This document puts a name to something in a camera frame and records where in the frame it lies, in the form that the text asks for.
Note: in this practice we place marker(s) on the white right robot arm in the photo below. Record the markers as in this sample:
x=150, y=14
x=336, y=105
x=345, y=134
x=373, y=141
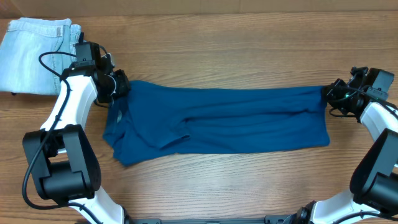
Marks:
x=372, y=191

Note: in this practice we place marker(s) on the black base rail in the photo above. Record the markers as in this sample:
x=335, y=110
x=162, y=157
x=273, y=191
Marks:
x=269, y=219

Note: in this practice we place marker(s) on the dark blue polo shirt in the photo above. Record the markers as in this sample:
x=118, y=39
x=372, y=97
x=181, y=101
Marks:
x=154, y=121

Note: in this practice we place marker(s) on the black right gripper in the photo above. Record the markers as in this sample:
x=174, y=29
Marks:
x=333, y=92

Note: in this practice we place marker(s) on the folded light blue jeans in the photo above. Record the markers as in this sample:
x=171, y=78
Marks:
x=32, y=49

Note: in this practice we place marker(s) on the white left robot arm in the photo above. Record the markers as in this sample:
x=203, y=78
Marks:
x=63, y=170

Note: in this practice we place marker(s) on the folded dark navy garment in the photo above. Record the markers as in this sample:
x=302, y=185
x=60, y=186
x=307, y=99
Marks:
x=81, y=38

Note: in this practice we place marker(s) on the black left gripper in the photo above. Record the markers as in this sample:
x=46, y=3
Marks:
x=122, y=83

